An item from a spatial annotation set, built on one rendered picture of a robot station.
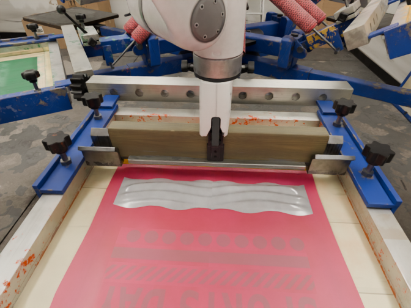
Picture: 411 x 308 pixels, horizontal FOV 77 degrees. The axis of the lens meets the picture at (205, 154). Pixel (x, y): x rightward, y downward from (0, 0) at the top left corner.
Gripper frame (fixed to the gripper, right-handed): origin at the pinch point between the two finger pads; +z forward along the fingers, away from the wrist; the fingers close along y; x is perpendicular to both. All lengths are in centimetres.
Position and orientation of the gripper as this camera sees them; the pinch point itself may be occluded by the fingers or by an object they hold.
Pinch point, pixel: (215, 145)
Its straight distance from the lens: 51.0
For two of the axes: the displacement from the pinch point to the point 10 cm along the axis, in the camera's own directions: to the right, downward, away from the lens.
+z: 0.1, 7.7, 6.4
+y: -0.6, 6.4, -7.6
